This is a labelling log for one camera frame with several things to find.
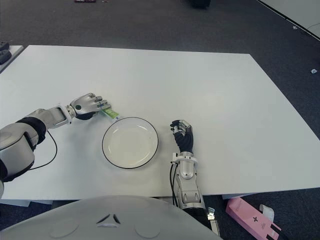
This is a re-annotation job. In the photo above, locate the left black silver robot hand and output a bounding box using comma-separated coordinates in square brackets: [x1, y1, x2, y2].
[69, 92, 112, 121]

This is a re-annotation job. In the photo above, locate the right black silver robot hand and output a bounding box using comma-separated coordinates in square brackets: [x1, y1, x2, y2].
[169, 119, 195, 153]

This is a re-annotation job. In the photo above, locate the green toothpaste tube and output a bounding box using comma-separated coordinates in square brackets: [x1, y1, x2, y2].
[98, 107, 121, 121]

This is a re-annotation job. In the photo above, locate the white plate with black rim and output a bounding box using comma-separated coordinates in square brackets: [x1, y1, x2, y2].
[101, 116, 160, 169]

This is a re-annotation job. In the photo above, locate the white side table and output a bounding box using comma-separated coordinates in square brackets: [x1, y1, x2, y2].
[0, 44, 26, 75]

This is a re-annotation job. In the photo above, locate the pink cardboard box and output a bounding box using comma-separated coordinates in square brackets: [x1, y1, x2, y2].
[225, 197, 282, 240]

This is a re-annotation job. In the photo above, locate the white tape loop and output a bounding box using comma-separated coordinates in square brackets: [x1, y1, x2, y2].
[259, 204, 275, 222]

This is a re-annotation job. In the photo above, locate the grey robot torso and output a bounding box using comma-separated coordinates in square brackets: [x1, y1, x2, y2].
[0, 194, 223, 240]

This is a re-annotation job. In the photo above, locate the black chair base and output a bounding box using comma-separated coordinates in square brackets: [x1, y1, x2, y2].
[183, 0, 211, 10]

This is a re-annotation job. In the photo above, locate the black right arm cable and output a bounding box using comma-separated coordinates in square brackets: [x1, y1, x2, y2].
[169, 162, 180, 207]

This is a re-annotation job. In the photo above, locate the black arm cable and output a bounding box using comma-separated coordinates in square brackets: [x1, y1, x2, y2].
[29, 129, 58, 171]
[169, 162, 180, 207]

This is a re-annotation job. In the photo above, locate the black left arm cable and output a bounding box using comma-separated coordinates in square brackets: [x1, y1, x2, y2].
[29, 129, 58, 171]

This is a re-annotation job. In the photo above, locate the grey metal bracket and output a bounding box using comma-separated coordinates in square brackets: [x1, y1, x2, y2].
[206, 206, 221, 236]

